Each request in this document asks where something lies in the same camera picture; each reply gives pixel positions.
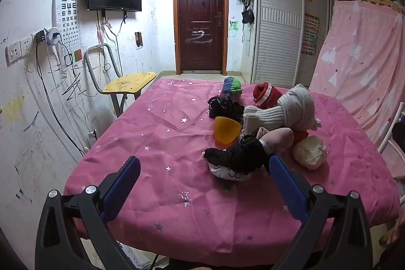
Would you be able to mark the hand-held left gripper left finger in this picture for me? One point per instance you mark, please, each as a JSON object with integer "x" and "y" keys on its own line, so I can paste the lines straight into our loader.
{"x": 121, "y": 184}

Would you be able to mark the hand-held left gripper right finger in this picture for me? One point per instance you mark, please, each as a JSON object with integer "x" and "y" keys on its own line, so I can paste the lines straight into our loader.
{"x": 288, "y": 184}

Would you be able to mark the yellow plastic bowl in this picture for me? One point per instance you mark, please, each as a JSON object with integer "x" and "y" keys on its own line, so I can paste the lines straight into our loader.
{"x": 225, "y": 130}

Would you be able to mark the red white santa hat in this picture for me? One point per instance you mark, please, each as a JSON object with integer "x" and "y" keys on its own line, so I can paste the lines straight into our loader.
{"x": 265, "y": 94}

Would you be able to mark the cream crumpled ball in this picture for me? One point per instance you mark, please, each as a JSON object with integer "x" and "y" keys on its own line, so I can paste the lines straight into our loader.
{"x": 310, "y": 153}

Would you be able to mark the pink cloth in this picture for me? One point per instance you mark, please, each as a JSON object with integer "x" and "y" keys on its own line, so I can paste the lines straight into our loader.
{"x": 278, "y": 137}

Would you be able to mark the pink star tablecloth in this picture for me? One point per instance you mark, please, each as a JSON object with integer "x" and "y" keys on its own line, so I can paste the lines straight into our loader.
{"x": 158, "y": 137}

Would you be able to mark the white printed cloth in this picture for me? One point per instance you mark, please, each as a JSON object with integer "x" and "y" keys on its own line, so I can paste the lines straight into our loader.
{"x": 226, "y": 173}

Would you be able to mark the white knit scarf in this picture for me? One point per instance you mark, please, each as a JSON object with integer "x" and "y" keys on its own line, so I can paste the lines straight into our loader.
{"x": 294, "y": 111}

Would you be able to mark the black knit garment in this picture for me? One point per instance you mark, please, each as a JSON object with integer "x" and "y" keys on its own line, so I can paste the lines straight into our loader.
{"x": 223, "y": 108}

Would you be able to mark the yellow seat metal chair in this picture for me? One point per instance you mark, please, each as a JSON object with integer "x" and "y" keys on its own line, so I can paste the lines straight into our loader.
{"x": 129, "y": 81}

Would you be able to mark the white metal chair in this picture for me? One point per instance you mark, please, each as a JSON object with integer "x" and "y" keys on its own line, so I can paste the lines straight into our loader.
{"x": 387, "y": 143}

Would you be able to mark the green blue knit item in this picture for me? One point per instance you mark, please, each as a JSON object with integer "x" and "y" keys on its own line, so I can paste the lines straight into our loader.
{"x": 232, "y": 86}

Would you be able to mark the white louvered wardrobe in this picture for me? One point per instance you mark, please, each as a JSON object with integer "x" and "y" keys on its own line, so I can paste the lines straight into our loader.
{"x": 278, "y": 45}

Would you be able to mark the pink tree print sheet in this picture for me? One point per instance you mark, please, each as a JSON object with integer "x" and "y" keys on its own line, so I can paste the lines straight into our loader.
{"x": 364, "y": 61}

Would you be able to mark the colourful wardrobe poster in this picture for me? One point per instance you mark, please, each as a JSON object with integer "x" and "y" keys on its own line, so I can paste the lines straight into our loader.
{"x": 310, "y": 34}

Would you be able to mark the white power adapter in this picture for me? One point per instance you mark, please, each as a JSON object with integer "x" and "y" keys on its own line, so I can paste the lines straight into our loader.
{"x": 52, "y": 36}

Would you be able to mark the dark brown door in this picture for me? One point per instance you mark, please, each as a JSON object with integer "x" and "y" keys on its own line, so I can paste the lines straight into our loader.
{"x": 199, "y": 20}

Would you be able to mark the eye test chart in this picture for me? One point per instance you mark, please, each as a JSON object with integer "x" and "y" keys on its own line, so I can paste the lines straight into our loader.
{"x": 68, "y": 4}

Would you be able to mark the red green wall sticker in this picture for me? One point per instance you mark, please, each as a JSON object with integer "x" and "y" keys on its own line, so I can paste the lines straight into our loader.
{"x": 77, "y": 55}

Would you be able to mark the small dark wall panel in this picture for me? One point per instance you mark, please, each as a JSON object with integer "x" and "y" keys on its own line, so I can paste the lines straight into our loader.
{"x": 138, "y": 40}

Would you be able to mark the white wall outlets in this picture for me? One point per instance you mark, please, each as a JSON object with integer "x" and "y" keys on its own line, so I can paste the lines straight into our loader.
{"x": 17, "y": 48}

